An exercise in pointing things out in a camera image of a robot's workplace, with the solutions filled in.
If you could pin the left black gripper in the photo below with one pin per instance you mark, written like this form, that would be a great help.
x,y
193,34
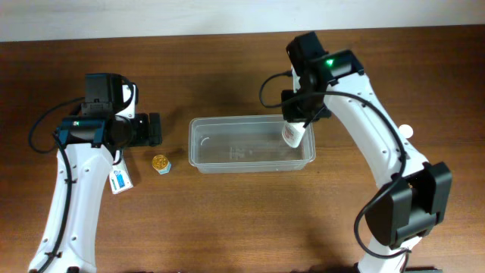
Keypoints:
x,y
154,129

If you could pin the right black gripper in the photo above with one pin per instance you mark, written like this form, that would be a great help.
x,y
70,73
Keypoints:
x,y
303,112

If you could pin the small gold lid jar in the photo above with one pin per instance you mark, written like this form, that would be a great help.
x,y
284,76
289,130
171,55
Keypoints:
x,y
161,164

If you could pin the white spray bottle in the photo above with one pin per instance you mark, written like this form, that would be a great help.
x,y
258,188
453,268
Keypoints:
x,y
292,133

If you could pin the white medicine box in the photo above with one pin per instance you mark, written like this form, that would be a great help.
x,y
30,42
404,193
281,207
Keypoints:
x,y
119,178

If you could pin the orange tube white cap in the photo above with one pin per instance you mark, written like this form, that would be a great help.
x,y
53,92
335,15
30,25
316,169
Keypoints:
x,y
406,130

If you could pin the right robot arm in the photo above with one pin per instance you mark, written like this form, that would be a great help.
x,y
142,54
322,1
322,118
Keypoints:
x,y
412,193

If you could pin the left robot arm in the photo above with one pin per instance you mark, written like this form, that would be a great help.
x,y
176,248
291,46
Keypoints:
x,y
90,142

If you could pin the clear plastic container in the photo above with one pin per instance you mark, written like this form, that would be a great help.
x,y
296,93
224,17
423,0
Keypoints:
x,y
246,144

